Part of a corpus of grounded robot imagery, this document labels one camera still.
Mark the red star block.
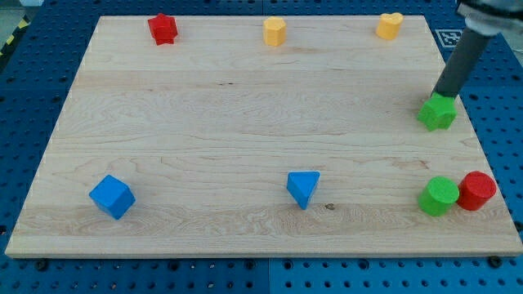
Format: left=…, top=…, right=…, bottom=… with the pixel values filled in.
left=147, top=13, right=178, bottom=46

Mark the robot arm end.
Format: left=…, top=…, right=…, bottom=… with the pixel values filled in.
left=456, top=0, right=522, bottom=37

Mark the yellow hexagon block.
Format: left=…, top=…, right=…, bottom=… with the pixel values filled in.
left=262, top=16, right=287, bottom=47

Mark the green star block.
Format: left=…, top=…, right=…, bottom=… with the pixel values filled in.
left=418, top=92, right=458, bottom=131

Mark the wooden board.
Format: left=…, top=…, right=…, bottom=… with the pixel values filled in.
left=6, top=16, right=522, bottom=259

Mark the blue triangle block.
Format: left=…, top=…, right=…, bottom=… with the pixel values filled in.
left=286, top=171, right=320, bottom=210

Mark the blue cube block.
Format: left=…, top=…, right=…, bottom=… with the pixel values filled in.
left=89, top=175, right=136, bottom=220

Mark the yellow heart block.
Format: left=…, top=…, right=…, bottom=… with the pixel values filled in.
left=375, top=12, right=404, bottom=40

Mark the green cylinder block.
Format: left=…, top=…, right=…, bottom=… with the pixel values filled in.
left=418, top=176, right=459, bottom=216

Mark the fiducial marker tag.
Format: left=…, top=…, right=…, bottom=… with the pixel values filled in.
left=435, top=29, right=463, bottom=48

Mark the red cylinder block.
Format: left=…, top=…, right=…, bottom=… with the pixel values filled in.
left=457, top=171, right=497, bottom=211

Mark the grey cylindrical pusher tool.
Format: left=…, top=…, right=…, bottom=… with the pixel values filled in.
left=432, top=28, right=493, bottom=98

